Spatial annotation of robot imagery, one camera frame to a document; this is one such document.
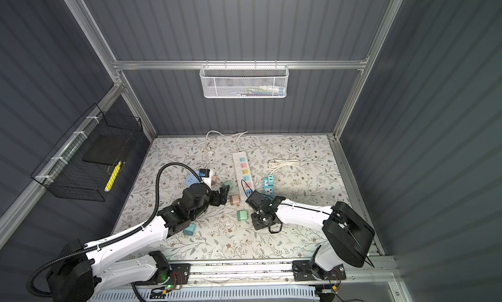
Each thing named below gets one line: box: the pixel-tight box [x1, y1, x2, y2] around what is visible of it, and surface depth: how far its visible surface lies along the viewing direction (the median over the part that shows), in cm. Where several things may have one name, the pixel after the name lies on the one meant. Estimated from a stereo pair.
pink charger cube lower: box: [229, 194, 240, 206], surface depth 93 cm
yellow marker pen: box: [103, 160, 122, 192], surface depth 70 cm
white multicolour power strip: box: [232, 151, 255, 202], surface depth 104 cm
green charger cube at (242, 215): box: [236, 209, 248, 221], surface depth 88 cm
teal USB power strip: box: [262, 175, 276, 198], surface depth 96 cm
